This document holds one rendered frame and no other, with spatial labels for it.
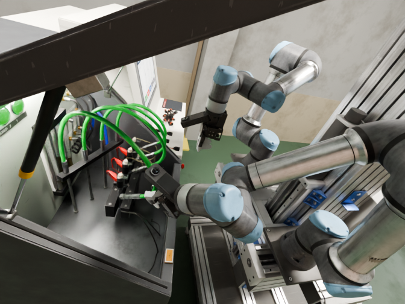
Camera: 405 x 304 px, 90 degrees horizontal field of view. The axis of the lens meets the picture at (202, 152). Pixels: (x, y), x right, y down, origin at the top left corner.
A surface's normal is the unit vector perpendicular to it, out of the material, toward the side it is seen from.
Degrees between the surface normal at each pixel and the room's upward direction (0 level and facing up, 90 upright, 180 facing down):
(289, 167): 58
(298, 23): 90
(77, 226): 0
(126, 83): 90
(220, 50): 90
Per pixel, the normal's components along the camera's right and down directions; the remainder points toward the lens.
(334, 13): 0.18, 0.65
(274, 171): -0.33, -0.05
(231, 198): 0.64, -0.11
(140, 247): 0.25, -0.75
